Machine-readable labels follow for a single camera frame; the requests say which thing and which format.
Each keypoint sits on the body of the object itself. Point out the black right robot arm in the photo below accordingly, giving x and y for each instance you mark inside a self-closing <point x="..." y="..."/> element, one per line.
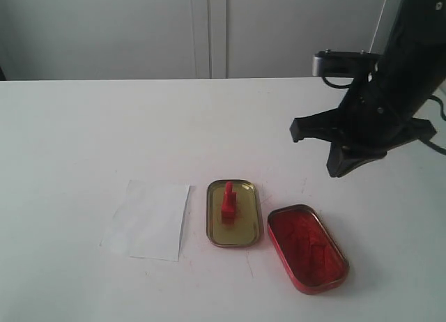
<point x="419" y="31"/>

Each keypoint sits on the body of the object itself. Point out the white paper sheet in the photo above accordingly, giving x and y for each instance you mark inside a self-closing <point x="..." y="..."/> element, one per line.
<point x="149" y="222"/>

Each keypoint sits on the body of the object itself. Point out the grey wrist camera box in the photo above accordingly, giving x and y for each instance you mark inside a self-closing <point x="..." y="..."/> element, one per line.
<point x="330" y="63"/>

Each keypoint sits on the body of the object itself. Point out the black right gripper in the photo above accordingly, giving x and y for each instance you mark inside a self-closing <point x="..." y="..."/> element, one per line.
<point x="377" y="113"/>

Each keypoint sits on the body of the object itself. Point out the gold tin lid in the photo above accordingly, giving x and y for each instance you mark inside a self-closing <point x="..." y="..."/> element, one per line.
<point x="247" y="228"/>

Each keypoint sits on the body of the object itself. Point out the white cabinet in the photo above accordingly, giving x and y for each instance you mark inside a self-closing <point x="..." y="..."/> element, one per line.
<point x="183" y="39"/>

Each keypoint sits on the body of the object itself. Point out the red ink pad tin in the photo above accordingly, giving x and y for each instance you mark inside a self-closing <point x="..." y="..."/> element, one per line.
<point x="310" y="255"/>

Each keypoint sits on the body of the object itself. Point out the red plastic stamp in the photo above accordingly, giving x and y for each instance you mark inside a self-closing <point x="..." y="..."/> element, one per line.
<point x="229" y="204"/>

